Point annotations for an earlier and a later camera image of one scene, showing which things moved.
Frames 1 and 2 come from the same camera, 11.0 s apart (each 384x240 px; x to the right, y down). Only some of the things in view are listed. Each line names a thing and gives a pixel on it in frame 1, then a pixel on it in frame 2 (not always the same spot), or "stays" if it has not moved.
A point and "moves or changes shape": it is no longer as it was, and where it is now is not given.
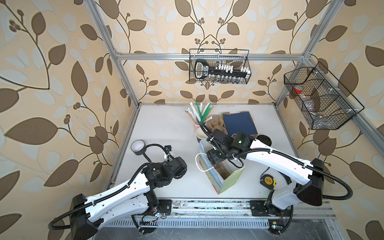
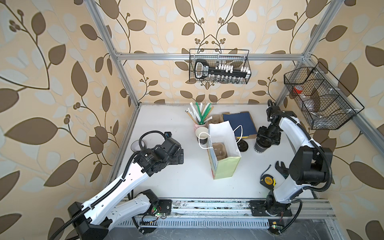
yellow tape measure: x=268 y=181 stays
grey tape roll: x=138 y=147 stays
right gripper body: x=217 y=156 → x=270 y=133
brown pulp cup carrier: x=216 y=122 stays
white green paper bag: x=223 y=175 moves or changes shape
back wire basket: x=220 y=66 stays
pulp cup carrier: x=221 y=168 moves or changes shape
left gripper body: x=182 y=174 → x=175 y=160
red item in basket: x=298 y=89 stays
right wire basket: x=325 y=103 stays
